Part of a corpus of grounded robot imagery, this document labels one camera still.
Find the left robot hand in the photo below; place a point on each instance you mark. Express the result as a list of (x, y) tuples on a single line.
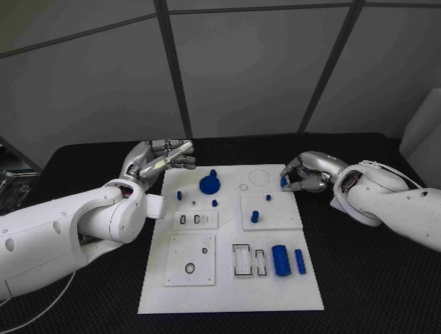
[(156, 163)]

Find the white task board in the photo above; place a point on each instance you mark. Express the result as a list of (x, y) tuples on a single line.
[(231, 240)]

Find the thick blue cylinder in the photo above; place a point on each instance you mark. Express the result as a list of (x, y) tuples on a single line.
[(282, 260)]

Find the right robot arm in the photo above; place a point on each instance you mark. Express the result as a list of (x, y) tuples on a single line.
[(404, 208)]

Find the tall blue peg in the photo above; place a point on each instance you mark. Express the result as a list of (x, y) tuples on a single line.
[(256, 216)]

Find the blue plug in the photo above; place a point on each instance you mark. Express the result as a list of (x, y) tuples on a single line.
[(283, 182)]

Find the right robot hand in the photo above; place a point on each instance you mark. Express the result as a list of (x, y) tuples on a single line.
[(315, 169)]

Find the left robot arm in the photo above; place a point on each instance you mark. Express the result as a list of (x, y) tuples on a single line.
[(48, 234)]

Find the blue gear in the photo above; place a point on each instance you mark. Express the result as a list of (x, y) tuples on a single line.
[(210, 183)]

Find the thin blue cylinder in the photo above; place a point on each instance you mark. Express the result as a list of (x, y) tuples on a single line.
[(301, 261)]

